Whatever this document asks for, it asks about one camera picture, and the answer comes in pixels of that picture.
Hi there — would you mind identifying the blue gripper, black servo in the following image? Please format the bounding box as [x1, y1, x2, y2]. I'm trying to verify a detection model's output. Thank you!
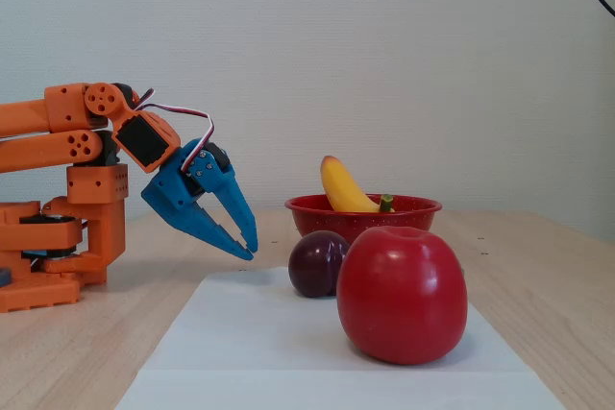
[140, 137, 259, 262]

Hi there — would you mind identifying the yellow plastic banana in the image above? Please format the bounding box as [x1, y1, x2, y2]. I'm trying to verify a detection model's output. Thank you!
[320, 155, 396, 213]

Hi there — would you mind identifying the orange robot base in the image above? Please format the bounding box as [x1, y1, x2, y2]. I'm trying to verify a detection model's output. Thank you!
[0, 201, 83, 314]

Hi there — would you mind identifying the red speckled enamel bowl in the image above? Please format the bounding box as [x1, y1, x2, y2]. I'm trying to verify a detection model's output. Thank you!
[284, 193, 444, 244]

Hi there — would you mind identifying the dark purple plastic plum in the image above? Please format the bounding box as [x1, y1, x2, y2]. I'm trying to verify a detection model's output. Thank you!
[287, 229, 351, 299]

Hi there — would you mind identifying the white paper sheet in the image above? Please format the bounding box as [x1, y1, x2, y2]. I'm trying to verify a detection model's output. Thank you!
[113, 265, 569, 410]

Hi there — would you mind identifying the red plastic apple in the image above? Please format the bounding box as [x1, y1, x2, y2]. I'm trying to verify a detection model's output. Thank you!
[335, 226, 469, 366]

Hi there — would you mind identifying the white red servo cable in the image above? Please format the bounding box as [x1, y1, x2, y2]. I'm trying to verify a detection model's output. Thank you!
[132, 87, 216, 174]

